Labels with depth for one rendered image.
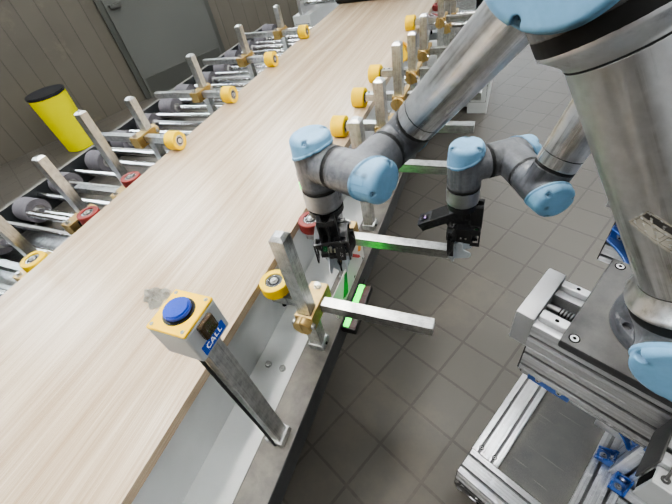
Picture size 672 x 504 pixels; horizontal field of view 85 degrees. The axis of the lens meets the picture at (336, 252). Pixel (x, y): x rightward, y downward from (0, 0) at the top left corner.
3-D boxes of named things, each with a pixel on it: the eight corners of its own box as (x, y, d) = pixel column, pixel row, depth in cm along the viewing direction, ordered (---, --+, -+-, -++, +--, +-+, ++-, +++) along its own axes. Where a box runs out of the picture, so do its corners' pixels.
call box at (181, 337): (231, 325, 58) (212, 296, 53) (207, 365, 54) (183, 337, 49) (197, 316, 61) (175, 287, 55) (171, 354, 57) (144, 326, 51)
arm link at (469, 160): (496, 147, 74) (455, 157, 74) (490, 190, 82) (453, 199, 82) (479, 129, 80) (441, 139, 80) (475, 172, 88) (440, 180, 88)
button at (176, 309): (200, 305, 53) (194, 298, 52) (183, 328, 51) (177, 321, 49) (178, 300, 54) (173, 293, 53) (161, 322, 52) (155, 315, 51)
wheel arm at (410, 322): (434, 326, 89) (435, 316, 86) (432, 338, 87) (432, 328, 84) (279, 294, 104) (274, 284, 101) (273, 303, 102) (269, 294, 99)
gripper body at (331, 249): (317, 265, 78) (304, 223, 69) (319, 238, 84) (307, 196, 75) (353, 261, 77) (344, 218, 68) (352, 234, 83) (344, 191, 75)
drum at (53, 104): (60, 148, 421) (20, 96, 378) (92, 133, 437) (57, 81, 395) (71, 157, 399) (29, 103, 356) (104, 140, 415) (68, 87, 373)
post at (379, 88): (393, 192, 154) (385, 75, 121) (391, 198, 152) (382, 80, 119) (385, 192, 156) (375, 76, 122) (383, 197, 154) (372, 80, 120)
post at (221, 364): (291, 428, 89) (219, 328, 58) (282, 449, 86) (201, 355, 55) (275, 423, 91) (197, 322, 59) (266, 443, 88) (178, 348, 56)
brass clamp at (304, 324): (333, 295, 101) (330, 283, 97) (314, 337, 93) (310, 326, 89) (313, 291, 103) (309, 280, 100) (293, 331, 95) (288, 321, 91)
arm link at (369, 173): (411, 139, 58) (357, 126, 64) (369, 176, 53) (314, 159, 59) (412, 180, 63) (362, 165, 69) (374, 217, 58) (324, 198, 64)
